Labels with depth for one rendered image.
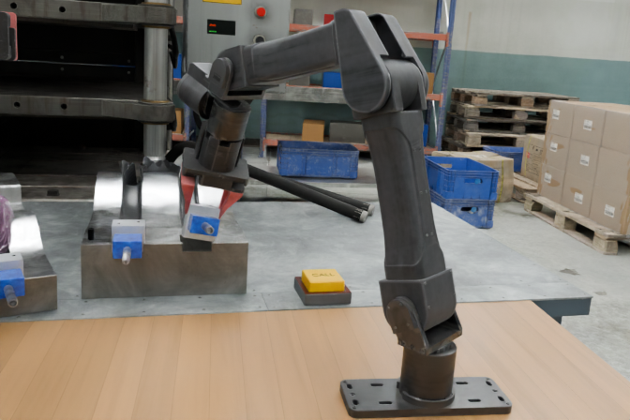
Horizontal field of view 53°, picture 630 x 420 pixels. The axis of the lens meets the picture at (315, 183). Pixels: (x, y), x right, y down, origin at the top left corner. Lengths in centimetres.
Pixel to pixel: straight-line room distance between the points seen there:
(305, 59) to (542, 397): 52
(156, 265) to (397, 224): 45
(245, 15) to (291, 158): 296
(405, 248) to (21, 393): 47
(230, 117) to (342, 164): 390
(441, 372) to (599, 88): 793
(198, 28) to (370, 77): 118
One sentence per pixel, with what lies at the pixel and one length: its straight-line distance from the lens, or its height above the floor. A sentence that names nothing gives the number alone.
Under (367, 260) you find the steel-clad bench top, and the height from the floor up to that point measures 80.
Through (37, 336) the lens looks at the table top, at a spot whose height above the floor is 80.
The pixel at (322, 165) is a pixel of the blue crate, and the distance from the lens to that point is 479.
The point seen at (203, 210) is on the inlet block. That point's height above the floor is 94.
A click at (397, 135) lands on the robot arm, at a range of 73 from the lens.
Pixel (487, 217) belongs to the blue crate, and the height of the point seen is 8.
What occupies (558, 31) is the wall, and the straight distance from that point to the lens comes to 835.
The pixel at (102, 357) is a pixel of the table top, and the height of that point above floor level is 80.
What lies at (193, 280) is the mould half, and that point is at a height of 83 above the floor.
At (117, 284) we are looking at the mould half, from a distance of 106.
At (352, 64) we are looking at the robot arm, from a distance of 74.
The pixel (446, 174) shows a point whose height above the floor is 39.
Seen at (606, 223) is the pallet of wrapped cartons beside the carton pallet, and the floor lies 17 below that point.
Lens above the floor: 121
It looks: 12 degrees down
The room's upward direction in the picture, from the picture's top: 4 degrees clockwise
